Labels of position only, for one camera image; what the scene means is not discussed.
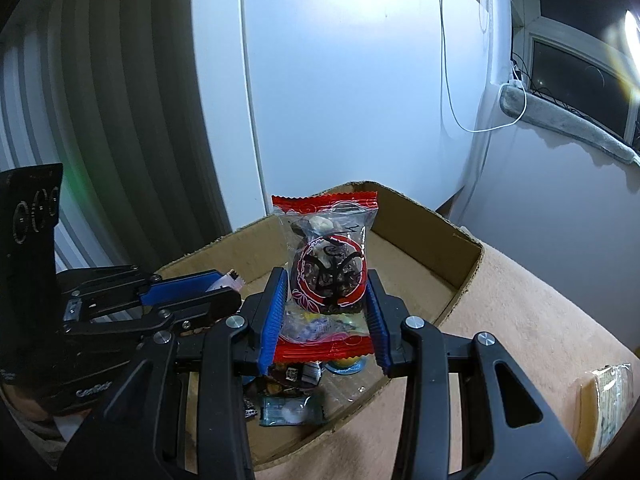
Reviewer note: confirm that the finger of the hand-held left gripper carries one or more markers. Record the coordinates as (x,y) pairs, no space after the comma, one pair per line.
(210,307)
(185,285)

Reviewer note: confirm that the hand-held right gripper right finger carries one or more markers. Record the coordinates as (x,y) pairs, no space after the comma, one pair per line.
(377,322)

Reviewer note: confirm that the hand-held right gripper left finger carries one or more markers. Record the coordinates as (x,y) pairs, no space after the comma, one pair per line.
(272,322)

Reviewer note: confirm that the clear red-edged snack packet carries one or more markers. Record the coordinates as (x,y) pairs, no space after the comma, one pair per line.
(327,275)

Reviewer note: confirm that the cardboard box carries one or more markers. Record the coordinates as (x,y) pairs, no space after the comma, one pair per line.
(425,270)

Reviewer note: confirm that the white and pink wrapper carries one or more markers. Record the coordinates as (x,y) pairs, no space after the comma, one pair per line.
(227,282)

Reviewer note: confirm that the yellow and blue wrapped sweet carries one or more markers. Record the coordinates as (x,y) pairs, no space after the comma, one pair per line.
(345,362)

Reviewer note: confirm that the dark brown snack packet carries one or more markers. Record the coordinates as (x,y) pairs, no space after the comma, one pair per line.
(295,375)

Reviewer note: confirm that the teal snack packet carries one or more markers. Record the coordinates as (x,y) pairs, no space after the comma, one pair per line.
(287,407)

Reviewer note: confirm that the yellow wafer packet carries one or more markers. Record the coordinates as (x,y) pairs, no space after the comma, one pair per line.
(605,410)

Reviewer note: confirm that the grey window sill cushion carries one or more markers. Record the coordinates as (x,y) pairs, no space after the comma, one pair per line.
(570,120)

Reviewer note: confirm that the large window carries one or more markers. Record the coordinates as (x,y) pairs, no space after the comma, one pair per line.
(580,50)

